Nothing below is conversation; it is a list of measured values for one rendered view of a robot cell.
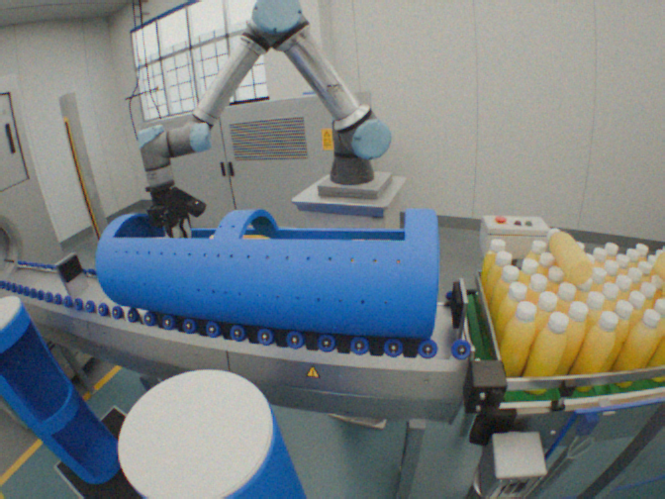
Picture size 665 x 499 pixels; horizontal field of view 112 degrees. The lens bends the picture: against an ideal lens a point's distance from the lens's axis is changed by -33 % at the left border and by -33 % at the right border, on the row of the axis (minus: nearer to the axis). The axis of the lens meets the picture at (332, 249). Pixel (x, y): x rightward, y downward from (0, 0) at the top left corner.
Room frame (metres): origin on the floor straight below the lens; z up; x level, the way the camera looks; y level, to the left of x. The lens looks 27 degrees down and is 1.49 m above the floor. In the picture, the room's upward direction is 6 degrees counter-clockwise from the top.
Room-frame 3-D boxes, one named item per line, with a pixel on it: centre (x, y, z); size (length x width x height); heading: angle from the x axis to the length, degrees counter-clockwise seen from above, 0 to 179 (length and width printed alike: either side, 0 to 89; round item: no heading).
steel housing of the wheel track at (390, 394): (0.86, 0.73, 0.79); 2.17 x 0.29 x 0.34; 75
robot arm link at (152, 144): (0.83, 0.44, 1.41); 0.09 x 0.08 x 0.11; 104
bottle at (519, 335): (0.45, -0.37, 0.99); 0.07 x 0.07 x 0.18
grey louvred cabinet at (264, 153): (2.88, 0.68, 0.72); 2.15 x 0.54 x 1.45; 65
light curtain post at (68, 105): (1.29, 1.08, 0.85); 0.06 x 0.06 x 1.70; 75
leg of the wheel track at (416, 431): (0.54, -0.20, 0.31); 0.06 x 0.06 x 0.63; 75
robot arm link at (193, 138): (0.87, 0.35, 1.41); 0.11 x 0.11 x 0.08; 14
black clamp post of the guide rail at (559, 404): (0.32, -0.44, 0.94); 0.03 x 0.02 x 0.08; 75
